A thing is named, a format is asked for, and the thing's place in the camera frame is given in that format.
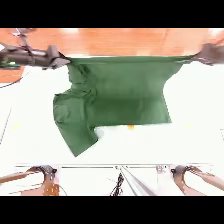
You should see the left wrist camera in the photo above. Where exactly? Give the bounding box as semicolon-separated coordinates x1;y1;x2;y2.
11;28;38;66

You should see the dark green T-shirt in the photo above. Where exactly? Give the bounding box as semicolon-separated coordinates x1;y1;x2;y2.
52;54;195;158

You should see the silver frame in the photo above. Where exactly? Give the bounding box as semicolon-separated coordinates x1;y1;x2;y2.
14;162;215;197

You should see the black cable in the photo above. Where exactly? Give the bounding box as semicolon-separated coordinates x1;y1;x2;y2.
110;172;126;197

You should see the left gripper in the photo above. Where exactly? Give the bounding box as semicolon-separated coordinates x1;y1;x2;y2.
45;44;72;71

